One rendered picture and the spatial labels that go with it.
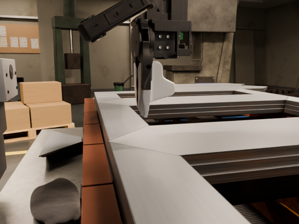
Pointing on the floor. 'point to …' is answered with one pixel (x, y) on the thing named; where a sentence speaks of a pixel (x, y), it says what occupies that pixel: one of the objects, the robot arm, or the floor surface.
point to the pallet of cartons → (37, 110)
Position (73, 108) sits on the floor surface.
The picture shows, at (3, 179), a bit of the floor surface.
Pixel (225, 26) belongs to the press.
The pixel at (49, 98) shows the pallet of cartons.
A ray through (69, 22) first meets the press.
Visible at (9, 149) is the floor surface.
